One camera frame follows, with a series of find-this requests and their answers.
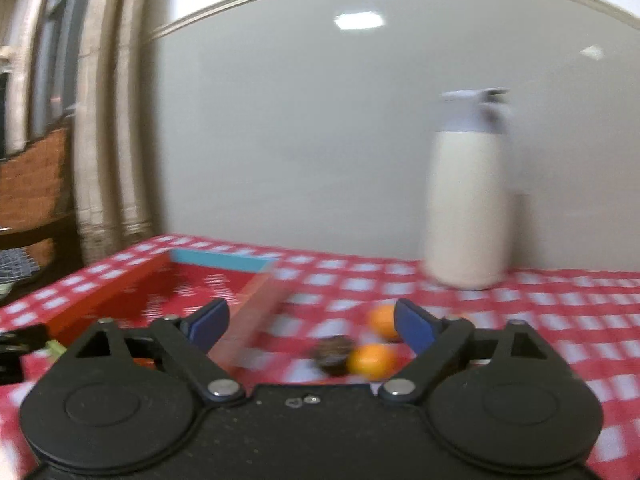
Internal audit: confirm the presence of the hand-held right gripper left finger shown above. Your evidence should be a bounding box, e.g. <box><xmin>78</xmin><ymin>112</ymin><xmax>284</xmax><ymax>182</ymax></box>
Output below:
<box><xmin>65</xmin><ymin>299</ymin><xmax>246</xmax><ymax>406</ymax></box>

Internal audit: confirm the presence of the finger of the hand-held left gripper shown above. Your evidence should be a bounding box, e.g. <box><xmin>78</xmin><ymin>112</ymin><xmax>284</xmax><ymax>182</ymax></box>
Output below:
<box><xmin>0</xmin><ymin>324</ymin><xmax>51</xmax><ymax>386</ymax></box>

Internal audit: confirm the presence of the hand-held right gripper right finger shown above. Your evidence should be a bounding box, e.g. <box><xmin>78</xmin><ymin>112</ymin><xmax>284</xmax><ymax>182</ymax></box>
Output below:
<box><xmin>377</xmin><ymin>299</ymin><xmax>573</xmax><ymax>403</ymax></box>

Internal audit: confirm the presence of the orange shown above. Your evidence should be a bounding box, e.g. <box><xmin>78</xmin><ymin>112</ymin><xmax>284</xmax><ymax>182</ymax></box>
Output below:
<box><xmin>347</xmin><ymin>343</ymin><xmax>399</xmax><ymax>382</ymax></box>
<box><xmin>367</xmin><ymin>305</ymin><xmax>403</xmax><ymax>343</ymax></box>

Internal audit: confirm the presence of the red cardboard box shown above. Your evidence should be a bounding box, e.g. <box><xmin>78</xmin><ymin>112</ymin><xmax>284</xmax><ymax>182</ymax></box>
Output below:
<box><xmin>47</xmin><ymin>247</ymin><xmax>288</xmax><ymax>378</ymax></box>

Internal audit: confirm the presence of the dark brown round fruit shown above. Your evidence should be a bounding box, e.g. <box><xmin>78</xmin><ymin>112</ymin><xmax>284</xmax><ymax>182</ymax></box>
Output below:
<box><xmin>310</xmin><ymin>336</ymin><xmax>356</xmax><ymax>377</ymax></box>

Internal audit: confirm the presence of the cream thermos jug grey lid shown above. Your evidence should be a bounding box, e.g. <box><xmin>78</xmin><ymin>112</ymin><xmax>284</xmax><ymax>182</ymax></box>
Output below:
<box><xmin>424</xmin><ymin>87</ymin><xmax>518</xmax><ymax>291</ymax></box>

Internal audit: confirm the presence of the red checkered tablecloth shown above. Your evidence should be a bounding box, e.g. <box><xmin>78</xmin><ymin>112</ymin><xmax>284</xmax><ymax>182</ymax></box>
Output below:
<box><xmin>0</xmin><ymin>234</ymin><xmax>640</xmax><ymax>480</ymax></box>

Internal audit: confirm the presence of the brown wicker chair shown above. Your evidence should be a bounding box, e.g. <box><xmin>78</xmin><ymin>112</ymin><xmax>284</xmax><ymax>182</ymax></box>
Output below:
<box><xmin>0</xmin><ymin>127</ymin><xmax>83</xmax><ymax>286</ymax></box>

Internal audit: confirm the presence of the beige moulded door frame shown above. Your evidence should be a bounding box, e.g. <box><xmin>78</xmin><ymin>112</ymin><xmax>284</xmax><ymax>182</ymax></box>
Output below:
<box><xmin>10</xmin><ymin>0</ymin><xmax>168</xmax><ymax>263</ymax></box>

